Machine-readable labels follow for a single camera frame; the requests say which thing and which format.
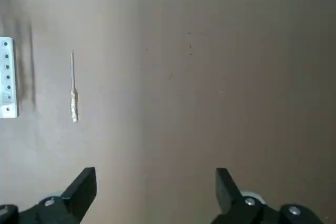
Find wire test tube brush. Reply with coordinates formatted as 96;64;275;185
69;50;80;124

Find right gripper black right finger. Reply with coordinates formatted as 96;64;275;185
209;167;323;224

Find white test tube rack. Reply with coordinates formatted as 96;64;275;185
0;36;20;119

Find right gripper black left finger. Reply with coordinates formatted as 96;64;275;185
0;166;97;224

